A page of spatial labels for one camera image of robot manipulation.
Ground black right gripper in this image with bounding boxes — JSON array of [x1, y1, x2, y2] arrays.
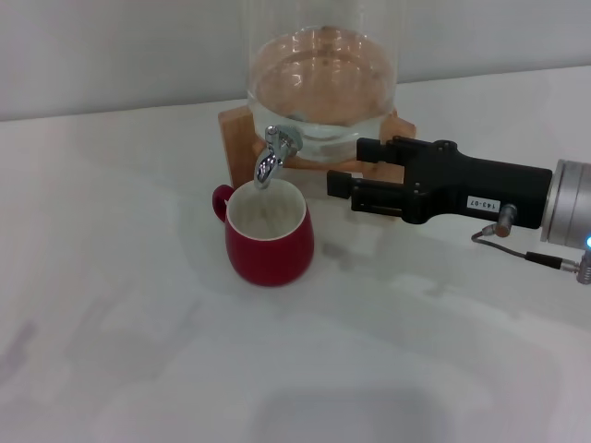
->
[[326, 136, 554, 231]]

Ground red ceramic cup white inside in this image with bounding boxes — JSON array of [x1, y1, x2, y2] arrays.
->
[[211, 179, 317, 288]]

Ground chrome faucet tap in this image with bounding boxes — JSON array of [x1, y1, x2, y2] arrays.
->
[[254, 124, 303, 191]]

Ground clear glass water dispenser jar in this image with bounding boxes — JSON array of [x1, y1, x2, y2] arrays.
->
[[244, 0, 399, 163]]

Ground light wooden dispenser stand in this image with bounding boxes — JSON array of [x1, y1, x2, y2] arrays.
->
[[217, 106, 416, 223]]

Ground thin right gripper cable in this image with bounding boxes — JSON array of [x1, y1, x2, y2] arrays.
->
[[470, 202, 591, 288]]

